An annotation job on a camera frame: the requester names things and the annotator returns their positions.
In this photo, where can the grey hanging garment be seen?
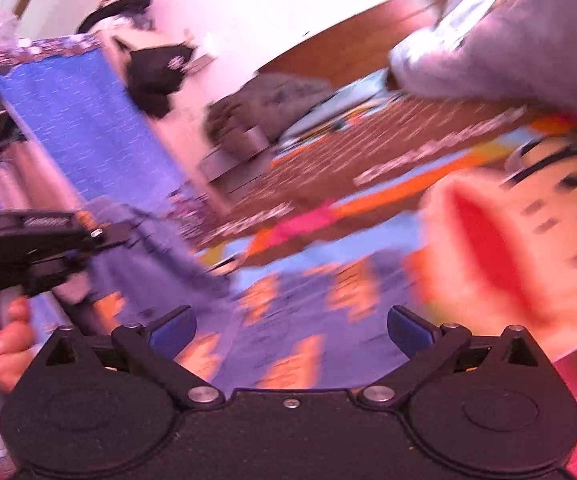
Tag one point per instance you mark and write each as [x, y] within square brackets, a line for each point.
[26, 180]

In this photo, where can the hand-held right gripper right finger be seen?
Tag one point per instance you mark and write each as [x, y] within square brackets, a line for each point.
[409, 334]

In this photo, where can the brown wooden headboard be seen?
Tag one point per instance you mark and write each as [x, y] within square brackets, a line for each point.
[363, 27]

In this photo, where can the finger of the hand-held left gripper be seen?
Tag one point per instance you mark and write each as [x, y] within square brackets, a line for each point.
[113, 237]

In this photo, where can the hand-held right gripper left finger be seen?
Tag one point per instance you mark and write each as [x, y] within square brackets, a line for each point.
[174, 334]

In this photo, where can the cartoon printed blanket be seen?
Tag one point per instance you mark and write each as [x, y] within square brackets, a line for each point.
[368, 195]

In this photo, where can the blue car print pants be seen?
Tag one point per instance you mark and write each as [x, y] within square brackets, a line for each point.
[288, 320]

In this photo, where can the person's left hand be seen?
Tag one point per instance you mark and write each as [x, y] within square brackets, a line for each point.
[11, 355]

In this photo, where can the bicycle print curtain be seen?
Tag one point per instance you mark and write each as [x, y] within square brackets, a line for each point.
[88, 125]

